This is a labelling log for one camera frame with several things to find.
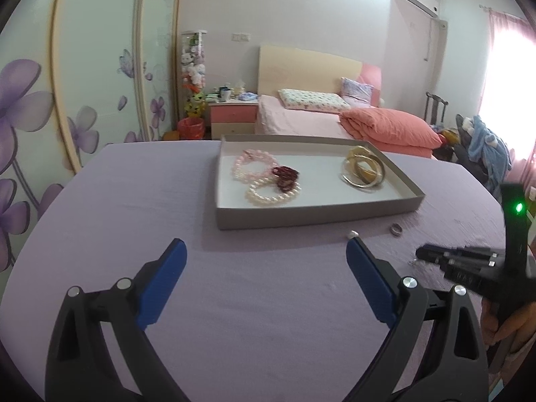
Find dark red bead bracelet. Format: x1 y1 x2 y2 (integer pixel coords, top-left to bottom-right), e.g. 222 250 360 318
271 165 302 194

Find white pearl bracelet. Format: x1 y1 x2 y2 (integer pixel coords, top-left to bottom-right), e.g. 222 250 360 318
244 174 303 208

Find person's right hand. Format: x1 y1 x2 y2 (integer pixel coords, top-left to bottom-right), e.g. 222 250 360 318
479 292 536 386

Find pearl pendant with gold loop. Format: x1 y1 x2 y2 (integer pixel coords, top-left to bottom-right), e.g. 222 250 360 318
348 230 360 240

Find yellow wrist watch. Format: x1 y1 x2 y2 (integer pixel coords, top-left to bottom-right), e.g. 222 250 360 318
345 145 386 187

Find blue clothes pile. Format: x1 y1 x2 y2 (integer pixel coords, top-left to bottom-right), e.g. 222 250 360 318
468 115 512 192

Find folded coral duvet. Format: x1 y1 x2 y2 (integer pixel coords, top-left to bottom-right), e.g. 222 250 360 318
339 107 443 158

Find dark wooden chair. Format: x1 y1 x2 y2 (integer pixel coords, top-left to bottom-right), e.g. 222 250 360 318
424 92 449 125

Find pink window curtain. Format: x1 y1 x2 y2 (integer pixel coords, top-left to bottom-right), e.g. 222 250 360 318
479 9 535 203

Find purple textured table cloth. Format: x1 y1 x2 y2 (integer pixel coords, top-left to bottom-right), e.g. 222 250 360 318
1 141 504 401

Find purple patterned pillow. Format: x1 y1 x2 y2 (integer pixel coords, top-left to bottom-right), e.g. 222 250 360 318
341 77 374 105

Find grey cardboard tray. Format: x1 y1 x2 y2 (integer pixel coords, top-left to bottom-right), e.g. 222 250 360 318
215 134 425 229

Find white floral pillow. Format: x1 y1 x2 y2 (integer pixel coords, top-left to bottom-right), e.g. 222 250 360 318
278 89 351 114

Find bed with pink sheet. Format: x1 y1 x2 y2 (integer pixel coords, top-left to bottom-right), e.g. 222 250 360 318
254 93 443 158

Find pink bedside table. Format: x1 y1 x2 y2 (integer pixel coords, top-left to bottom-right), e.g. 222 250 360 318
209 101 258 140

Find beige and pink headboard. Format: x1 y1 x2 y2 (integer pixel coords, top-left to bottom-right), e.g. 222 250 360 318
257 45 382 106

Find red waste bin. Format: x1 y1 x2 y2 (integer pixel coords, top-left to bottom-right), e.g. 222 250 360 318
177 116 205 141

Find wardrobe with purple flowers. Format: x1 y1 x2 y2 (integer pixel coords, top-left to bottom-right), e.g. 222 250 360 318
1 0 178 270

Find clear tube of plush toys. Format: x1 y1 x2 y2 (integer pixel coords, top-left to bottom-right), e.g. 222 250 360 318
179 30 206 118

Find pink bead bracelet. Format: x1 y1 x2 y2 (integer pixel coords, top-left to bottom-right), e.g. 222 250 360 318
230 149 280 184

